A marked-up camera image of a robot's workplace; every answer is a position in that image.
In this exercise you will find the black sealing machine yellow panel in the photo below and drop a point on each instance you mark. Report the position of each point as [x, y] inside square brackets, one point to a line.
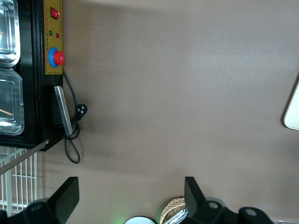
[35, 93]

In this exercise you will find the light wicker basket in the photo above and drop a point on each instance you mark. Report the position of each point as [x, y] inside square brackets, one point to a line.
[171, 206]

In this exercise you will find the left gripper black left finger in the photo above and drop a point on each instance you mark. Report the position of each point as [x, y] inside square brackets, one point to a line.
[67, 196]

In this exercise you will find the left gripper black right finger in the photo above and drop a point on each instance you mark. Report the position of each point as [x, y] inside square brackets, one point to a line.
[194, 198]

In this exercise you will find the thin wooden stick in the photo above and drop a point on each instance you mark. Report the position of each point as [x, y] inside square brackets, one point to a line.
[5, 112]

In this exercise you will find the cream plastic serving tray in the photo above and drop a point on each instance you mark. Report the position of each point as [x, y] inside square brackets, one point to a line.
[293, 109]

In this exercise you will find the brown table cover sheet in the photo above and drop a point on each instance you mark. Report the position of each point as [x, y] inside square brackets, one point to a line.
[175, 93]

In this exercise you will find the clear metal rimmed container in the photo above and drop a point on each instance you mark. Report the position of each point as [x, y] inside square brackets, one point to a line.
[11, 100]
[9, 35]

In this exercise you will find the silver metal bar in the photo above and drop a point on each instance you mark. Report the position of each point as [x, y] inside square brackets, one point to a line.
[63, 109]

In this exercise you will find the red emergency stop button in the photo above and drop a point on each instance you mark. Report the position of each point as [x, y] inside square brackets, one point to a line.
[57, 57]

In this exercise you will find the red rocker switch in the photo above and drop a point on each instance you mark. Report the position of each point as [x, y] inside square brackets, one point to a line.
[55, 13]

